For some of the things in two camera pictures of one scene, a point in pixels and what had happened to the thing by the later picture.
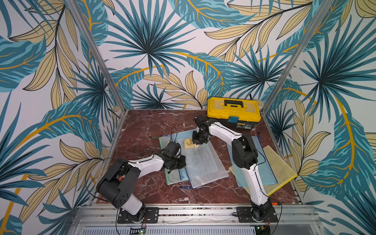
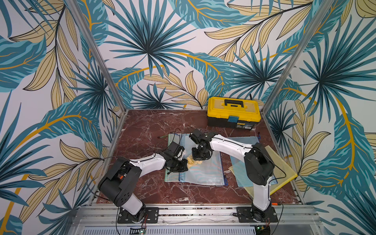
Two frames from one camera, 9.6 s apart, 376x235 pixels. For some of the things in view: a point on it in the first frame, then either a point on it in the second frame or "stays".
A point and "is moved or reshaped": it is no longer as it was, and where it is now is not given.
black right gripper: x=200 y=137 to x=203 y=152
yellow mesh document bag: x=283 y=173 stays
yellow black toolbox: x=238 y=113 stays
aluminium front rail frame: x=293 y=220 stays
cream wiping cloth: x=188 y=144 to x=191 y=162
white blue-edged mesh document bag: x=203 y=165 is moved or reshaped
